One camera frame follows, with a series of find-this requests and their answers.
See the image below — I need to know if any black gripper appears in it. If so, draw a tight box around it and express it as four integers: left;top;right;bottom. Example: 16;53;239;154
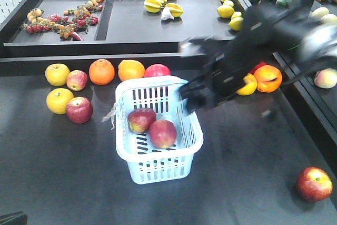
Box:
179;6;279;113

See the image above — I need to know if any light blue plastic basket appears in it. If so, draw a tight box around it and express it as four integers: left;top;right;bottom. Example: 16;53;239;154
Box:
102;75;203;184

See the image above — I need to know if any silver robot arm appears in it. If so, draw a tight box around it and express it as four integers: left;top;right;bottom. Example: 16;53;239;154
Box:
179;0;336;112

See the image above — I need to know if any red bell pepper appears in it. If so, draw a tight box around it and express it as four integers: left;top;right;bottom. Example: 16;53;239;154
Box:
250;61;266;75

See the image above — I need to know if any round orange right group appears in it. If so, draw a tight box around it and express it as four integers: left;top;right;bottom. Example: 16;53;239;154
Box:
253;65;283;93

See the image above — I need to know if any yellow apple right group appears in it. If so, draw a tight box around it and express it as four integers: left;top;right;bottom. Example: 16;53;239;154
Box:
236;73;257;96

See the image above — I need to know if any white garlic bulb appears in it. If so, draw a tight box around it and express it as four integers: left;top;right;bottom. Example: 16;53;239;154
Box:
161;7;175;21

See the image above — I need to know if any large red apple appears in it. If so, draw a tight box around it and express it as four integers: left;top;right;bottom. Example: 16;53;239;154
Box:
144;63;171;77

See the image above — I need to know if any pink apple left group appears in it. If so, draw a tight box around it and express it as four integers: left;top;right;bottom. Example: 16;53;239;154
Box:
66;70;88;91

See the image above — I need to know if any cherry tomato pile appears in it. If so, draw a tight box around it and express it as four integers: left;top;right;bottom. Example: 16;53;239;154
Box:
20;0;105;41

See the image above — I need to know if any red apple left group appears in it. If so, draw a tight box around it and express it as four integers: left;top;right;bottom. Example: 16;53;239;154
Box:
66;97;93;124

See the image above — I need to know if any yellow apple back left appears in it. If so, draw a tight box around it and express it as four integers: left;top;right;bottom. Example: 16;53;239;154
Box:
45;63;70;86

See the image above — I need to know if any yellow apple front left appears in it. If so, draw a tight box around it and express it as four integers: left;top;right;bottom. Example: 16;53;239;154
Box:
46;88;74;115

